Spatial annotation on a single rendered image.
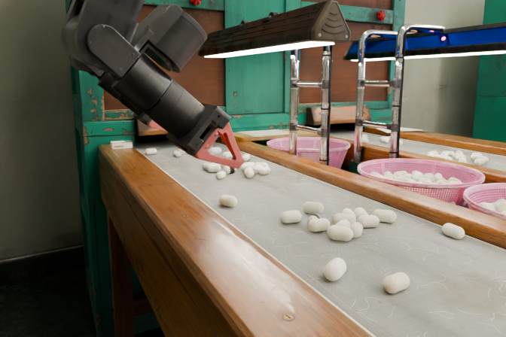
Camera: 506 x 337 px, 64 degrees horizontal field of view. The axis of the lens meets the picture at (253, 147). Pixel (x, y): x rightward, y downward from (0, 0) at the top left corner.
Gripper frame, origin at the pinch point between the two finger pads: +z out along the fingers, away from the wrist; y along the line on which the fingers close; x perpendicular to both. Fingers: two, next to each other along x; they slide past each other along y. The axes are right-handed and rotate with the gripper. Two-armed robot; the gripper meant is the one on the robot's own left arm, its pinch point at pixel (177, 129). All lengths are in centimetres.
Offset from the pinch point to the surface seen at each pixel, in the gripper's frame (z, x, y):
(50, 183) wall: 4, 49, 126
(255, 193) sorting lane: 15.8, 1.8, -18.8
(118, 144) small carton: -1.0, 11.5, 34.8
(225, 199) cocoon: 7.9, 6.5, -24.6
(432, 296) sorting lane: 15, 2, -63
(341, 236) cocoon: 14.7, 1.2, -47.1
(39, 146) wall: -11, 37, 126
